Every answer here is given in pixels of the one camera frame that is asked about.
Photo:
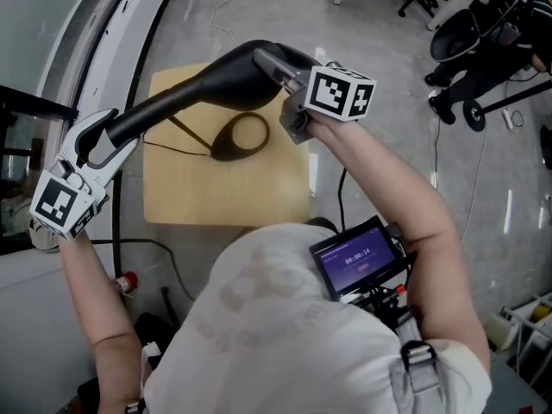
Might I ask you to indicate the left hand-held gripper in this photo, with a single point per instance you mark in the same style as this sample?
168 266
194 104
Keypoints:
56 203

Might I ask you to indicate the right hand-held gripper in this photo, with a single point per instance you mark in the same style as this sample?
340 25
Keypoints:
332 93

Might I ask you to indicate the black desk lamp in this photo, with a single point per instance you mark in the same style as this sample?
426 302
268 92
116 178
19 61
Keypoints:
224 80

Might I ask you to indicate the person's left forearm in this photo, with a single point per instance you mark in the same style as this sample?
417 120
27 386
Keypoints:
86 283

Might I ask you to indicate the white paper sheet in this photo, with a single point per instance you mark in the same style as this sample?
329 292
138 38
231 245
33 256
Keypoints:
320 53

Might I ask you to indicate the black framed window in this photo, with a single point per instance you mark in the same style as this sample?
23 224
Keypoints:
39 106

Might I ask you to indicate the red fire extinguisher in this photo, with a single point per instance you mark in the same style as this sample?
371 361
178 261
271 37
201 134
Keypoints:
126 283

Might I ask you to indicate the square wooden table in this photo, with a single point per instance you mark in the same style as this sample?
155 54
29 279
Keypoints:
224 192

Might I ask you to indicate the person's black shoe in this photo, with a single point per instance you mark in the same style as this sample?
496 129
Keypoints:
321 222

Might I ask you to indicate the black round-base stand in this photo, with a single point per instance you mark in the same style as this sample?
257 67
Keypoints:
474 114

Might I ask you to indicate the small black monitor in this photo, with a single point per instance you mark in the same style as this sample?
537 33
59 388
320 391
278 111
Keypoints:
358 257

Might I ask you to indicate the white power strip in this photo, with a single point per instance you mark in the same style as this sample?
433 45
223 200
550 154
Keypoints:
507 120

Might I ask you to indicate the person's white shirt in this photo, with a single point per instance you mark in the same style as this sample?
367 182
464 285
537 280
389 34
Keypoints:
280 317

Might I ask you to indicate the white metal shelf rack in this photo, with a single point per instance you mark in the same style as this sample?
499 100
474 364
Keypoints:
517 317

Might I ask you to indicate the black monitor mount rig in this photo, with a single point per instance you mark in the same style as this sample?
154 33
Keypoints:
388 300

